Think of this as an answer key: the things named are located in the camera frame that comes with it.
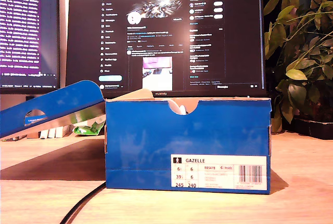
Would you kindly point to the blue adidas shoebox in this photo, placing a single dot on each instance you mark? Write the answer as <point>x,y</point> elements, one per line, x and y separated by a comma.
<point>156,143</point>

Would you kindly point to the white shoe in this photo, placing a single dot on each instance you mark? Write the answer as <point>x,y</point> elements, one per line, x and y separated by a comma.
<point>178,107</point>

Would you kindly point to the large black Huawei monitor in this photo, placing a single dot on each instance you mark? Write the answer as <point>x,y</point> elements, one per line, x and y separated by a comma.
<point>182,39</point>

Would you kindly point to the green crumpled packet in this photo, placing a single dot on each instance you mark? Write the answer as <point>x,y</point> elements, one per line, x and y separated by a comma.
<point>88,130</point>

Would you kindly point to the small brown plant pot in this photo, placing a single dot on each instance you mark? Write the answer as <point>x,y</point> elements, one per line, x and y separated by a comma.
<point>277,125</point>

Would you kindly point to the green leafy houseplant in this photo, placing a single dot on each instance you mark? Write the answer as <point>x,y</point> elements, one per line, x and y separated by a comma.
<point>299,60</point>

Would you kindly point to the black planter tray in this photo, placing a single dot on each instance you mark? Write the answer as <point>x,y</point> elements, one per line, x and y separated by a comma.
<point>317,129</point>

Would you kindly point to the black monitor with purple terminal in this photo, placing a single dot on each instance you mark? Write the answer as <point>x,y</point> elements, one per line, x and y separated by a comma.
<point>26,26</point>

